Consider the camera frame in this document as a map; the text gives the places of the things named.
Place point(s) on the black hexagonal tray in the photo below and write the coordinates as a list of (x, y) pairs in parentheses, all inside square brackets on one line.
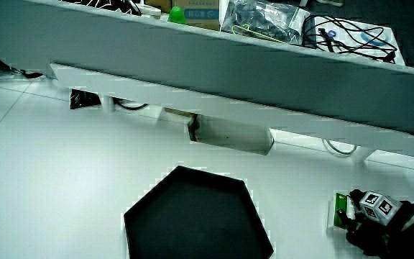
[(196, 219)]

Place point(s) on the green plastic cone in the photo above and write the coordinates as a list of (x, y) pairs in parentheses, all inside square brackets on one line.
[(177, 16)]

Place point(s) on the black patterned cloth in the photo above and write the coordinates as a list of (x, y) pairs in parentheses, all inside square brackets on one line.
[(102, 4)]

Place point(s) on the plain cardboard box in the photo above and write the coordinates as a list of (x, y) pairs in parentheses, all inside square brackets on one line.
[(158, 4)]

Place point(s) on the white long rail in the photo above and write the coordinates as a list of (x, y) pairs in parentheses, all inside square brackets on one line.
[(228, 108)]

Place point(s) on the person's right hand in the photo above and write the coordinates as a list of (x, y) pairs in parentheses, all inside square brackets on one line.
[(367, 234)]

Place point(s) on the cardboard box blue label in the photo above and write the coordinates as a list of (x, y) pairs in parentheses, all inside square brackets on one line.
[(198, 14)]

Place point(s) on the grey metal box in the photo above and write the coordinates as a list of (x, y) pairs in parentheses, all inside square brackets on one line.
[(234, 136)]

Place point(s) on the white box blue print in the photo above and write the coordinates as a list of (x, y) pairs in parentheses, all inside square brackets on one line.
[(390, 41)]

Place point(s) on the white partition panel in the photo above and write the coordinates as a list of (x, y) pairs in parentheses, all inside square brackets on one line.
[(207, 68)]

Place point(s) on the white power strip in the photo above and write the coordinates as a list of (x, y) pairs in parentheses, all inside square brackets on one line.
[(149, 11)]

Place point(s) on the white green medicine box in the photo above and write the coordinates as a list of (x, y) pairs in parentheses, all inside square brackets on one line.
[(340, 210)]

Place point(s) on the clear plastic bag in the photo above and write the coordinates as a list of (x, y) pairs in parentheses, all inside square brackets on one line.
[(264, 19)]

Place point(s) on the white desk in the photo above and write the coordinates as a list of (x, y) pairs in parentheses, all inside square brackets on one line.
[(67, 172)]

